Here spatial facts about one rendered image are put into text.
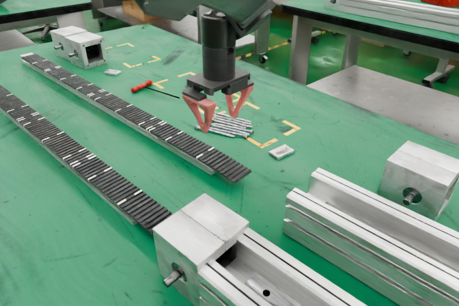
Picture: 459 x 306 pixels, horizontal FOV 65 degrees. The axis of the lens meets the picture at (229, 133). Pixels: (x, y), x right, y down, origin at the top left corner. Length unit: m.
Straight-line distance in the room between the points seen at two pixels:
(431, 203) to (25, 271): 0.65
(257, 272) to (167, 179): 0.31
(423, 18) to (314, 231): 1.53
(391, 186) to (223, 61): 0.37
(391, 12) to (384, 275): 1.61
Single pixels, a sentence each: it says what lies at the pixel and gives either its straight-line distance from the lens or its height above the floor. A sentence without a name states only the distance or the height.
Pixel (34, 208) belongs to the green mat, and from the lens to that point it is 0.76.
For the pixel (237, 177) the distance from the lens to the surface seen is 0.69.
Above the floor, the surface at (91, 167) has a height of 0.81.
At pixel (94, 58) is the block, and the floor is 0.80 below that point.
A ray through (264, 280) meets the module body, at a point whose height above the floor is 0.82.
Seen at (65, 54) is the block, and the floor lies 0.80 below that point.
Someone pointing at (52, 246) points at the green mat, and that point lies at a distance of 0.67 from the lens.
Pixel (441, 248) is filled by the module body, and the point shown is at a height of 0.85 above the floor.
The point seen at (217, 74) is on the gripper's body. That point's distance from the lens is 0.61.
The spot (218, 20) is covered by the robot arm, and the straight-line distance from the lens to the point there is 0.58.
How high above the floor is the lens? 1.24
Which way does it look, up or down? 32 degrees down
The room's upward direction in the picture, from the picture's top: straight up
